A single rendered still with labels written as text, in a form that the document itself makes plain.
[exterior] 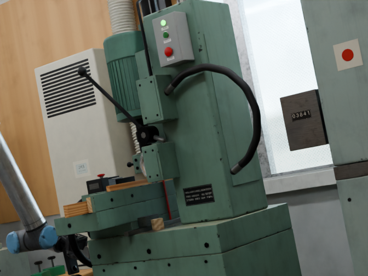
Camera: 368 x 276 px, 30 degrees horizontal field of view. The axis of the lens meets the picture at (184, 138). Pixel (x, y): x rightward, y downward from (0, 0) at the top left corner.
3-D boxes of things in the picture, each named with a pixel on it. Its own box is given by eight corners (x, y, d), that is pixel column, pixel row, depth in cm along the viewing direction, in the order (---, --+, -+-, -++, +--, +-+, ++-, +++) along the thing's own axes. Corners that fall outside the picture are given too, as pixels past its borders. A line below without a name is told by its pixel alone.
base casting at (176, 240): (170, 241, 278) (166, 219, 278) (293, 227, 242) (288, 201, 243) (90, 265, 242) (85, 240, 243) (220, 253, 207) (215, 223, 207)
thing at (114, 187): (149, 198, 260) (145, 178, 260) (152, 197, 259) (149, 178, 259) (109, 207, 243) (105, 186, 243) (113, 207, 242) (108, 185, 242)
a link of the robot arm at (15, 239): (18, 230, 277) (42, 225, 287) (1, 233, 284) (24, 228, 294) (22, 253, 276) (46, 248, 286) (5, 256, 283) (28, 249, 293)
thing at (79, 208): (191, 190, 269) (189, 179, 269) (195, 189, 268) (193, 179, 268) (64, 218, 217) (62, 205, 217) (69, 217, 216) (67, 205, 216)
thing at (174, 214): (162, 220, 276) (160, 210, 276) (203, 214, 263) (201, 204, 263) (90, 239, 245) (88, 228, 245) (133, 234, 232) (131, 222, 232)
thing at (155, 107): (159, 124, 233) (150, 80, 234) (179, 118, 227) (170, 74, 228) (142, 125, 226) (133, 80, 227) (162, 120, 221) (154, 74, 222)
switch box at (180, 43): (171, 67, 228) (162, 21, 229) (195, 60, 222) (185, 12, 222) (160, 67, 223) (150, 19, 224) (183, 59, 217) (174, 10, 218)
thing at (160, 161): (165, 179, 233) (158, 144, 234) (180, 176, 229) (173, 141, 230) (146, 183, 226) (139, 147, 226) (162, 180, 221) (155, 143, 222)
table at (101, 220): (151, 211, 286) (148, 197, 287) (208, 202, 268) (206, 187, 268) (38, 239, 239) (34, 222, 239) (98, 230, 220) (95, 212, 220)
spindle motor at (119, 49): (139, 122, 265) (125, 43, 266) (174, 113, 254) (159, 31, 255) (107, 125, 251) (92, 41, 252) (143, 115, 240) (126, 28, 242)
